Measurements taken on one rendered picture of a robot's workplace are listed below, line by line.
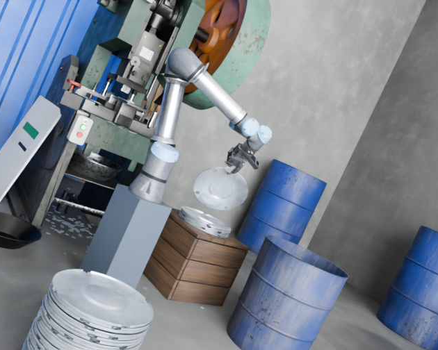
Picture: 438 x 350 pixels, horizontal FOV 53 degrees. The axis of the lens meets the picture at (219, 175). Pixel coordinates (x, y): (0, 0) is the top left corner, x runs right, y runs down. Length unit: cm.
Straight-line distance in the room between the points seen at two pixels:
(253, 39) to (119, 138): 89
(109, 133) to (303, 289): 124
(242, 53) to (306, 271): 121
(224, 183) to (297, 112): 263
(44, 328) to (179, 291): 107
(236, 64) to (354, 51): 294
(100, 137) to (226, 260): 91
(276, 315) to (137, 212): 74
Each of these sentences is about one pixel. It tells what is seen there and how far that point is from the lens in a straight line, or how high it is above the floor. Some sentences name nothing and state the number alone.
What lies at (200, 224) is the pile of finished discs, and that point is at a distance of 223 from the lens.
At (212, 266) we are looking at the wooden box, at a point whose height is 21.
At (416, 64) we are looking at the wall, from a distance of 565.
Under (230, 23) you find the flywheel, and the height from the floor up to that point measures 144.
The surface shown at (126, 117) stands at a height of 70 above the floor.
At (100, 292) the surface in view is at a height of 27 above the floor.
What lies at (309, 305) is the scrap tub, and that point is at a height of 32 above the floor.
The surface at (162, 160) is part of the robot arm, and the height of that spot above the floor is 62.
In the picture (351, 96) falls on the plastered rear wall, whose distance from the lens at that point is 535.
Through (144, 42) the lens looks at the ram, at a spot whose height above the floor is 111.
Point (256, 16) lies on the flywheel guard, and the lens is 255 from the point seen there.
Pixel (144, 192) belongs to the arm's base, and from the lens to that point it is 182.
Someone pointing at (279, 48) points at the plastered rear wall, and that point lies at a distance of 458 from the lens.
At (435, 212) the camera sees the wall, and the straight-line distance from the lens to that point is 482.
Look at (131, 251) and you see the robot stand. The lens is 187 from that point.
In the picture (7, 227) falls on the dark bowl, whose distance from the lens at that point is 227.
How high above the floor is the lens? 77
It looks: 3 degrees down
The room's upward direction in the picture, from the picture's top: 25 degrees clockwise
